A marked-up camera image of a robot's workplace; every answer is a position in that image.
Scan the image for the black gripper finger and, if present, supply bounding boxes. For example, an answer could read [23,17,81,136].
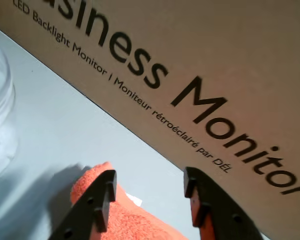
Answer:
[184,166,262,240]
[49,169,117,240]

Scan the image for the clear plastic jar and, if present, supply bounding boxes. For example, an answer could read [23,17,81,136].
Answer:
[0,31,17,182]

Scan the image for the orange terry towel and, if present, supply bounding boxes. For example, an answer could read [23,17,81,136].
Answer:
[69,161,191,240]

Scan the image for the brown cardboard monitor box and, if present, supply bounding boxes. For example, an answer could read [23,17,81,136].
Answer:
[0,0,300,240]

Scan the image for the grey table mat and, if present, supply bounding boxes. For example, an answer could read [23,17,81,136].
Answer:
[0,22,191,240]

